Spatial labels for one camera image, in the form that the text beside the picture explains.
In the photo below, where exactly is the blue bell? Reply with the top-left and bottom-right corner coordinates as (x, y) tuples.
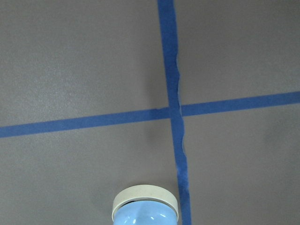
(112, 185), (179, 225)

